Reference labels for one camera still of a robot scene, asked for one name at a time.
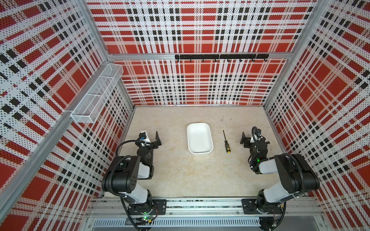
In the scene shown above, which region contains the black yellow screwdriver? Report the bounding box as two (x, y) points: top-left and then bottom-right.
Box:
(223, 131), (231, 153)

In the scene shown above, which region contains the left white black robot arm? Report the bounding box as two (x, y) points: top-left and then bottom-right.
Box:
(102, 131), (162, 214)

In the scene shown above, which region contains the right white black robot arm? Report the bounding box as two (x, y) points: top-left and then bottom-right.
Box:
(240, 127), (320, 214)

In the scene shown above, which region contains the white rectangular plastic bin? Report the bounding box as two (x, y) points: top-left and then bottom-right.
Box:
(187, 122), (214, 156)

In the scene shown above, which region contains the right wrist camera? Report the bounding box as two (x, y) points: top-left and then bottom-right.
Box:
(251, 126), (261, 140)

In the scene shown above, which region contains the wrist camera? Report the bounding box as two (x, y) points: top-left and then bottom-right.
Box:
(138, 131), (150, 143)
(251, 126), (261, 140)

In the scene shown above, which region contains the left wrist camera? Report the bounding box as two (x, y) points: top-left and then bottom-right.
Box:
(138, 131), (150, 143)

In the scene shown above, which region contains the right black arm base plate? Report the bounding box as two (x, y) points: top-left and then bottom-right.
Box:
(241, 198), (283, 215)

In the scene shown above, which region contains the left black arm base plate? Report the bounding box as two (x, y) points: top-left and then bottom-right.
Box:
(128, 199), (167, 216)

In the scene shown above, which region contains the clear wire mesh wall basket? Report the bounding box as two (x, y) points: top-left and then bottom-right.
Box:
(71, 64), (123, 124)

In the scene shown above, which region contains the aluminium front mounting rail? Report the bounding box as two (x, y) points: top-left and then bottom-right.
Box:
(82, 197), (330, 231)

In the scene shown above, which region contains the black wall hook rail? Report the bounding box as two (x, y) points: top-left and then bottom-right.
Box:
(174, 54), (269, 61)

